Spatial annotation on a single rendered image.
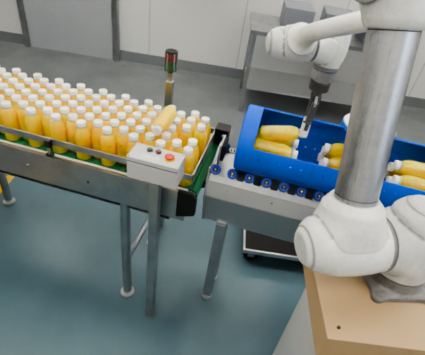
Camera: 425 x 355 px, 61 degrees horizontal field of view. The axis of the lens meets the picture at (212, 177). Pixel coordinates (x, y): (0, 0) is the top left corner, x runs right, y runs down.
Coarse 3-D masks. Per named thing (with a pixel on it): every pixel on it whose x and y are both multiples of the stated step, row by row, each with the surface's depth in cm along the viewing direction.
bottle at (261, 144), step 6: (258, 138) 147; (258, 144) 145; (264, 144) 145; (270, 144) 145; (276, 144) 145; (282, 144) 146; (264, 150) 145; (270, 150) 145; (276, 150) 145; (282, 150) 144; (288, 150) 145; (288, 156) 145
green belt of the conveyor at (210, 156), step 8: (0, 136) 164; (24, 144) 161; (216, 144) 183; (72, 152) 161; (208, 152) 175; (216, 152) 182; (80, 160) 158; (88, 160) 158; (96, 160) 159; (208, 160) 171; (112, 168) 156; (120, 168) 157; (200, 168) 164; (208, 168) 168; (200, 176) 160; (192, 184) 155; (200, 184) 158
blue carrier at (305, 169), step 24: (264, 120) 161; (288, 120) 157; (240, 144) 141; (312, 144) 163; (408, 144) 148; (240, 168) 150; (264, 168) 144; (288, 168) 141; (312, 168) 138; (384, 192) 137; (408, 192) 134
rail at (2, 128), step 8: (0, 128) 157; (8, 128) 156; (24, 136) 156; (32, 136) 155; (40, 136) 154; (56, 144) 155; (64, 144) 154; (72, 144) 152; (88, 152) 153; (96, 152) 152; (104, 152) 151; (112, 160) 152; (120, 160) 151; (184, 176) 148
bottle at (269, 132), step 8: (264, 128) 148; (272, 128) 147; (280, 128) 146; (288, 128) 145; (296, 128) 145; (264, 136) 148; (272, 136) 147; (280, 136) 146; (288, 136) 145; (296, 136) 145
